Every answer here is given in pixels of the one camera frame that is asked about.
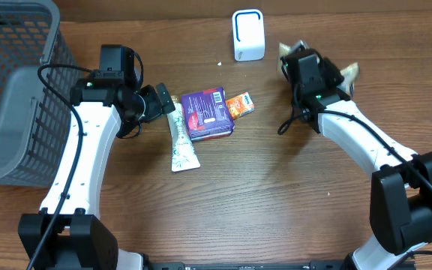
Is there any purple red pad package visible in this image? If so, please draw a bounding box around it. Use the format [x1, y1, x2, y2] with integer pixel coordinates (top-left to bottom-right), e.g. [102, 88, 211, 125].
[181, 87, 235, 141]

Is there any white tube item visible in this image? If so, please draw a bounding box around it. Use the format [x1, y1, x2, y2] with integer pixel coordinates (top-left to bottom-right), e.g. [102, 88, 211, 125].
[167, 95, 201, 173]

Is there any small orange snack packet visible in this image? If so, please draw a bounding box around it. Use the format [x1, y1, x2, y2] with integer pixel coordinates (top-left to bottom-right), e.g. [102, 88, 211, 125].
[226, 92, 255, 119]

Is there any yellow snack bag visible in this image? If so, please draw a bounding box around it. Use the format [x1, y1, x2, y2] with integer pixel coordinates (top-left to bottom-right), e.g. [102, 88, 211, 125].
[277, 40, 360, 98]

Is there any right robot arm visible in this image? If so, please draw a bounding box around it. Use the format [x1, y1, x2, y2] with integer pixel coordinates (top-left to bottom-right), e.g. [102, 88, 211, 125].
[277, 45, 432, 269]

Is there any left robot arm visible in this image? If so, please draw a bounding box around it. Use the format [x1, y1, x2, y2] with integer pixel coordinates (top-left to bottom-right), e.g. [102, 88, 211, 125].
[18, 44, 175, 269]

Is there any white barcode scanner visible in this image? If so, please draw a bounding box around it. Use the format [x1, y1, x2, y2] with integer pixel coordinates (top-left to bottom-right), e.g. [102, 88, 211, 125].
[232, 9, 266, 62]

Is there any dark grey plastic basket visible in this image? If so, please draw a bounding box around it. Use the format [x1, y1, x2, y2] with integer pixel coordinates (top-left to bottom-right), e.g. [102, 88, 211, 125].
[0, 0, 82, 186]

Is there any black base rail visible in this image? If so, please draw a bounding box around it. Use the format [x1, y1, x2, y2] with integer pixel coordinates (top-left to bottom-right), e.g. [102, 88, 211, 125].
[142, 260, 356, 270]

